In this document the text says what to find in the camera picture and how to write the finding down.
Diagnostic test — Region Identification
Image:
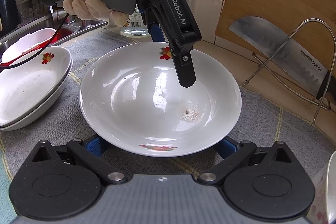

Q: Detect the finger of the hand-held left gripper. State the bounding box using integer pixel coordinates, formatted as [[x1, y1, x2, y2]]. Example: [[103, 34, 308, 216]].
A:
[[146, 22, 169, 43], [169, 40, 197, 88]]

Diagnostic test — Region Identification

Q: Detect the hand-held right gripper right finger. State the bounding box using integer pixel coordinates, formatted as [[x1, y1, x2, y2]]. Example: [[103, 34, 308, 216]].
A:
[[197, 138, 300, 185]]

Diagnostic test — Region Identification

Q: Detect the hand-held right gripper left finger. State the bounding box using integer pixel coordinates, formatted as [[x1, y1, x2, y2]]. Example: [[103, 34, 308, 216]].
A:
[[31, 135, 126, 186]]

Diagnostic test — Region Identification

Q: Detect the white plate with fruit print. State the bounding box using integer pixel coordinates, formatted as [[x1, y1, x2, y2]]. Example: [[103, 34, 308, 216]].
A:
[[79, 42, 242, 157], [0, 56, 74, 132], [0, 46, 72, 128]]

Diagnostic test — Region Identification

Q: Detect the white bowl with pink flowers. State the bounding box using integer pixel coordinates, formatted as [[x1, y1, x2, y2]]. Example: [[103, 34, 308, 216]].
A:
[[314, 151, 336, 224]]

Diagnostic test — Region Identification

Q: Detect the glass jar with label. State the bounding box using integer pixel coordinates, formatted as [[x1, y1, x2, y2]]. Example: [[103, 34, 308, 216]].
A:
[[120, 7, 151, 38]]

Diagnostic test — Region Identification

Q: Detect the grey checked towel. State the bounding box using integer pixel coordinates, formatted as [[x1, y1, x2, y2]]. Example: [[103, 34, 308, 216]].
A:
[[0, 30, 336, 224]]

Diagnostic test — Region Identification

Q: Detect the stainless steel sink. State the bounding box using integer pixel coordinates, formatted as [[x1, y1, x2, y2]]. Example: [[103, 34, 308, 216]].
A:
[[0, 0, 108, 62]]

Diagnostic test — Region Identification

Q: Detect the red basin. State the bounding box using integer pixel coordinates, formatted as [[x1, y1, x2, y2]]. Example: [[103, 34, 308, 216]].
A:
[[0, 27, 76, 67]]

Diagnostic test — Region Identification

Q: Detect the white dish in basin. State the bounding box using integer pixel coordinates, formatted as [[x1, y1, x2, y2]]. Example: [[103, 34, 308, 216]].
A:
[[2, 28, 57, 64]]

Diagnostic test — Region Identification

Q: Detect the black handle kitchen knife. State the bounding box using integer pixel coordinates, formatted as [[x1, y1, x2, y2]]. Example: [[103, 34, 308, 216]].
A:
[[228, 16, 334, 101]]

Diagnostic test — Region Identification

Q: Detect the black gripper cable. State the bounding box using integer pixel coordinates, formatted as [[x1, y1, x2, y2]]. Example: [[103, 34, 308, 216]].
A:
[[0, 10, 69, 71]]

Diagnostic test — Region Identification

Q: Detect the metal wire rack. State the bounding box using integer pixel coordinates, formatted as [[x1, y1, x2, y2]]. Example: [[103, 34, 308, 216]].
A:
[[241, 18, 336, 132]]

